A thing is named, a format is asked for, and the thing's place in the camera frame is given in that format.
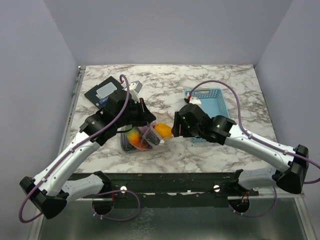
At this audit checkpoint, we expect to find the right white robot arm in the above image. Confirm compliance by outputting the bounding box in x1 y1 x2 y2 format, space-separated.
171 103 309 196

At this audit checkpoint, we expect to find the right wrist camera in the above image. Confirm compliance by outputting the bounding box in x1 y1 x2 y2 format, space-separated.
184 96 202 106

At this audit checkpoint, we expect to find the light blue plastic basket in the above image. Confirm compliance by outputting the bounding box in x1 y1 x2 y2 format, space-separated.
184 88 236 145

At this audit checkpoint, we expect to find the clear pink zip top bag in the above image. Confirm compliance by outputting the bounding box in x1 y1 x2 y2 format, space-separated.
117 112 174 152

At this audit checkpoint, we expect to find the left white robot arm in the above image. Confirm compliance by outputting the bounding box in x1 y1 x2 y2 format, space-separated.
19 90 156 219

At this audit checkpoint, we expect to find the black foam pad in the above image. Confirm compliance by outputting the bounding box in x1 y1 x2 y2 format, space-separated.
84 76 123 109

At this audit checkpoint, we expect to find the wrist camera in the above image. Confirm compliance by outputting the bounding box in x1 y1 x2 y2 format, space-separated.
121 81 143 103
184 96 202 106

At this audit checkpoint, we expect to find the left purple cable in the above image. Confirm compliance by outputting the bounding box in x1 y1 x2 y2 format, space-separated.
18 74 141 223

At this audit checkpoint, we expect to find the dark purple toy eggplant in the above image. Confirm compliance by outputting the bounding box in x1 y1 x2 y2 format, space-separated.
120 133 136 152

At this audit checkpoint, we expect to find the orange toy pumpkin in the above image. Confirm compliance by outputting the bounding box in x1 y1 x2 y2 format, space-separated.
139 142 149 149

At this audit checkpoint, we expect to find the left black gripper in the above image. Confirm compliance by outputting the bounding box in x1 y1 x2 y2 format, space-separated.
116 97 157 128

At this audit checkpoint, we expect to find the green orange toy mango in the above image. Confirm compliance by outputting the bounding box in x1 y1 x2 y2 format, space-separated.
125 127 141 146

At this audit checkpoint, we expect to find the yellow toy bell pepper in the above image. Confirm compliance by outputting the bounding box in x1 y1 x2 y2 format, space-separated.
154 122 172 139

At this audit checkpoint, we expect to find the purple cable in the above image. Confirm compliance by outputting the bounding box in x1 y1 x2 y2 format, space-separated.
18 74 141 223
186 79 320 218

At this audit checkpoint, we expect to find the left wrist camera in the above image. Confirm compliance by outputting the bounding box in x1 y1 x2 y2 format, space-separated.
121 81 143 103

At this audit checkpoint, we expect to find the aluminium rail frame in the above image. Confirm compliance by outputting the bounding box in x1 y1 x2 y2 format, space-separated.
38 65 309 240

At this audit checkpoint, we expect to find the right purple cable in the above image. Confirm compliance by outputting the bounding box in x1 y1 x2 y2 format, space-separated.
186 79 320 218

